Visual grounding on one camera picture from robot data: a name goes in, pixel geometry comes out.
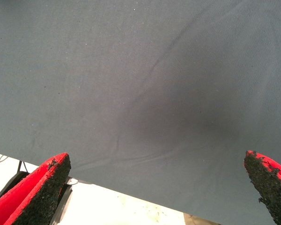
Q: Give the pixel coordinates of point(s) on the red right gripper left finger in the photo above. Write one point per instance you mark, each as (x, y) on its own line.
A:
(32, 199)

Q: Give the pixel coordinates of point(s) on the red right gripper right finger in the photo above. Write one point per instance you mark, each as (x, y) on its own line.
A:
(271, 187)

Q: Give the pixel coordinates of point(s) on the dark grey table cloth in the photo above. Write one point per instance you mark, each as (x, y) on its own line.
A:
(131, 70)

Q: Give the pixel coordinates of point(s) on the black frame under table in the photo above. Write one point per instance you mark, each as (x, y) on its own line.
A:
(64, 199)

